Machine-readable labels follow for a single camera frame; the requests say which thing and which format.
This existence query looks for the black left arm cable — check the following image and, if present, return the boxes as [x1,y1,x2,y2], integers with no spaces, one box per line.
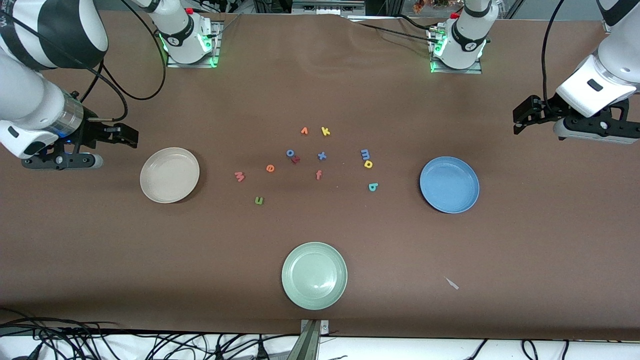
[541,0,568,113]

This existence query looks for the beige brown plate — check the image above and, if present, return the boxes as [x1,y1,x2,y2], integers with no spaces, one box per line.
[139,147,201,204]

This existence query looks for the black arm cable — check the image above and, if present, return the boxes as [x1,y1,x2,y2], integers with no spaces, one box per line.
[541,0,568,113]
[0,0,168,123]

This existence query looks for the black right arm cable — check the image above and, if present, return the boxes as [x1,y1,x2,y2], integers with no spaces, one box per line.
[0,0,168,123]

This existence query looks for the blue plate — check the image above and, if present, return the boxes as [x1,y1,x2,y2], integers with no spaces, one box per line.
[419,156,481,215]

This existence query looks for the pale green plate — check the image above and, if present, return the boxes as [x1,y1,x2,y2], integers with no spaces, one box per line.
[281,241,349,311]

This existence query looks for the brown table cover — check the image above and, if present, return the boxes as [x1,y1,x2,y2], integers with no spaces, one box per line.
[0,9,640,341]

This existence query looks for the black base power cable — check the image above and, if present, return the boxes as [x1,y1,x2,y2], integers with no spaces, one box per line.
[347,20,441,43]
[207,14,242,38]

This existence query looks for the metal table edge bracket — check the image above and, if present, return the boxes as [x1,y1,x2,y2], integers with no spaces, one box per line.
[287,319,331,360]

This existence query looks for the black floor cable tangle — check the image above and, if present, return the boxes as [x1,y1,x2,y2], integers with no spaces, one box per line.
[0,307,301,360]

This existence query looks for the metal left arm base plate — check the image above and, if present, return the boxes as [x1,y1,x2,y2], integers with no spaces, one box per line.
[430,27,483,75]

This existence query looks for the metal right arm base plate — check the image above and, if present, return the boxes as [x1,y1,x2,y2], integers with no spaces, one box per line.
[166,21,223,69]

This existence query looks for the aluminium frame beam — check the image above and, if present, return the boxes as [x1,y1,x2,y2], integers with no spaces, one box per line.
[291,0,367,17]

